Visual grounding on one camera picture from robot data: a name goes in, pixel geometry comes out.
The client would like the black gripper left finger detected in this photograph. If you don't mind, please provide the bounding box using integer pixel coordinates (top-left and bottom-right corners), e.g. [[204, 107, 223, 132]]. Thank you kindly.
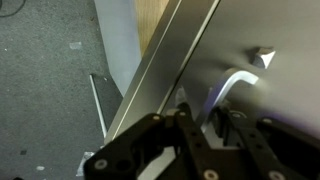
[[83, 85, 208, 180]]

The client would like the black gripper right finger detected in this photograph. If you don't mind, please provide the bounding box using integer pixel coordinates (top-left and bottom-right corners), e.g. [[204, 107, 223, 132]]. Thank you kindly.
[[212, 105, 320, 180]]

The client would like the white base cabinet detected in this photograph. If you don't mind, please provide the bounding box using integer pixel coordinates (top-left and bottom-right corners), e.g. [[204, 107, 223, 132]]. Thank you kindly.
[[93, 0, 143, 98]]

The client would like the grey floor tape piece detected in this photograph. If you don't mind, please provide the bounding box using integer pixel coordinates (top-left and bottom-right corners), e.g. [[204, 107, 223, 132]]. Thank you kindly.
[[68, 41, 83, 51]]

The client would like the white tube frame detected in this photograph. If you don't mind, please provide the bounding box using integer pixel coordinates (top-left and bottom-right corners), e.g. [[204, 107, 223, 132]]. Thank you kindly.
[[88, 73, 109, 139]]

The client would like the black floor cable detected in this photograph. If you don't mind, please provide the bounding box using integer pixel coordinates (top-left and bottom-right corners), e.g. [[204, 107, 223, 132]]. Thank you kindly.
[[0, 0, 27, 18]]

